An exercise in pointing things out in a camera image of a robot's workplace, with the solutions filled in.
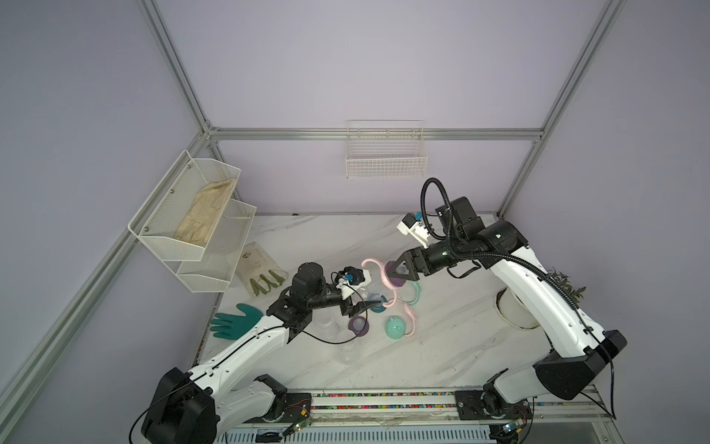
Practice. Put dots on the green rubber glove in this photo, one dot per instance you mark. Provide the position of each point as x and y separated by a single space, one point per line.
233 326

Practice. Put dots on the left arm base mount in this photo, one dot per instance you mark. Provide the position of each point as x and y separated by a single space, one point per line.
288 408

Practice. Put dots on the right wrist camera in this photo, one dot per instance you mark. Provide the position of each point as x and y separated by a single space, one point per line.
412 225

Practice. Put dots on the beige cloth glove in shelf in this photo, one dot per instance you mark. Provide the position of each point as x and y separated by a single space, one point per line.
197 226

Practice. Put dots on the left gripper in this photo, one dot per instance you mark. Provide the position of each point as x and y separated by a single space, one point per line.
357 308

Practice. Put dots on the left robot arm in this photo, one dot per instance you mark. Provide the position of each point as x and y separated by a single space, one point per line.
202 404

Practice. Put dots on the purple nipple collar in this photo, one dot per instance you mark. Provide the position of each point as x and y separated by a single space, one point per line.
397 274
359 326

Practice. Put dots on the purple nipple collar back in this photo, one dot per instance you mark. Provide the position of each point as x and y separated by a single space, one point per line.
397 274

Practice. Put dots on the beige glove on table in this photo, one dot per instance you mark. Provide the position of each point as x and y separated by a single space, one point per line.
258 272

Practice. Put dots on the aluminium front rail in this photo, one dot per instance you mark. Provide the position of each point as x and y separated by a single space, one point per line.
424 406

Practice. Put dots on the potted green plant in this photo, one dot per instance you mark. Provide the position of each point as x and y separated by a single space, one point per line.
512 310

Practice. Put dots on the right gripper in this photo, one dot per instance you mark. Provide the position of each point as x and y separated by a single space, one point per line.
411 260

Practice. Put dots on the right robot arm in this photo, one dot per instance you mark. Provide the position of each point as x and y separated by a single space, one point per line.
449 232

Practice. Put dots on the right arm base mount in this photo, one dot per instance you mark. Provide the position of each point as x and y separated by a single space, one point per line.
485 403

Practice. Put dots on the white mesh shelf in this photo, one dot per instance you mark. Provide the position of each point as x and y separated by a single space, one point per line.
157 223
214 273

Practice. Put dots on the purple nipple collar front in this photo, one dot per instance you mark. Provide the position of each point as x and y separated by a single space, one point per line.
359 326

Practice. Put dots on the white mesh lower shelf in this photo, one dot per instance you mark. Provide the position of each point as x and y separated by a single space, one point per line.
214 273

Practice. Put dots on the teal nipple collar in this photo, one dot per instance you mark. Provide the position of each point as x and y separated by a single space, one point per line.
379 307

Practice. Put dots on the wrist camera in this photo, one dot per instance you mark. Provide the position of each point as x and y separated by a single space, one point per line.
412 225
351 280

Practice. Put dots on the white mesh upper shelf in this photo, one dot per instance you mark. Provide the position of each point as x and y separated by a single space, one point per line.
157 223

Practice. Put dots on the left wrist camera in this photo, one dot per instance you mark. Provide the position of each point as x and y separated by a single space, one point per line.
351 280

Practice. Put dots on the white wire wall basket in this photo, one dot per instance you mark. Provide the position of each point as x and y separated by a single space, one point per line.
385 149

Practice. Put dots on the teal bottle cap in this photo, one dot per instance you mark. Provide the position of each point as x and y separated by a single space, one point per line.
395 328

